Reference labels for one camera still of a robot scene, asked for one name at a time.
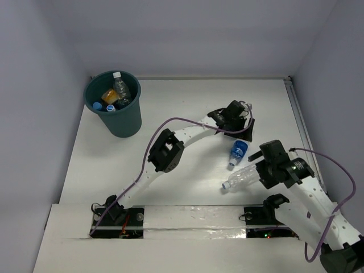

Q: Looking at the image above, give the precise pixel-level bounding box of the small blue label bottle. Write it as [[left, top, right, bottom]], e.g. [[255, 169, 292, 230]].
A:
[[227, 139, 249, 170]]

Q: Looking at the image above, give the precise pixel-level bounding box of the clear bottle blue cap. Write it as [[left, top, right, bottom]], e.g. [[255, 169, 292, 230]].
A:
[[222, 164, 260, 192]]

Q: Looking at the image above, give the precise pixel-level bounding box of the clear crushed bottle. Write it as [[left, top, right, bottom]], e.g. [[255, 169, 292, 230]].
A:
[[113, 72, 132, 109]]

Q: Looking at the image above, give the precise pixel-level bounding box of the orange juice bottle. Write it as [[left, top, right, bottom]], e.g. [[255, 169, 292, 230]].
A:
[[101, 88, 120, 105]]

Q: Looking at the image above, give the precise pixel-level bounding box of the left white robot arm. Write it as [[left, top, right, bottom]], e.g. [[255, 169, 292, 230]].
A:
[[100, 100, 255, 225]]

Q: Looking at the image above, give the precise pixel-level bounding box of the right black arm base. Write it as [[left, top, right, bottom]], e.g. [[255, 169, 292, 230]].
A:
[[239, 194, 298, 239]]

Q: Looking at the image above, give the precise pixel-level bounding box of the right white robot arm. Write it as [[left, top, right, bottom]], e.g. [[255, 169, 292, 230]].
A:
[[245, 140, 363, 272]]

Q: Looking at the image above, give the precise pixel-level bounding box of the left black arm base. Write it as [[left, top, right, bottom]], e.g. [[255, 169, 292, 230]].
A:
[[90, 195, 144, 239]]

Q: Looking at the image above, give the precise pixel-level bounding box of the dark green plastic bin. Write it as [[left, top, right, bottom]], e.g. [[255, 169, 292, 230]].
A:
[[84, 71, 142, 138]]

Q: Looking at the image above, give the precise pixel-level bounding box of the silver tape strip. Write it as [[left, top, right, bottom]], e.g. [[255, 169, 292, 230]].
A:
[[143, 205, 246, 240]]

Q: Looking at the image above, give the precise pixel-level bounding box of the metal side rail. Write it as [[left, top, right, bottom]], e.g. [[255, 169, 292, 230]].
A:
[[283, 76, 328, 193]]

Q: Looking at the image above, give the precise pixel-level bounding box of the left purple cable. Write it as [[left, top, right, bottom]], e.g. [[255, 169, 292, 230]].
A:
[[89, 101, 254, 236]]

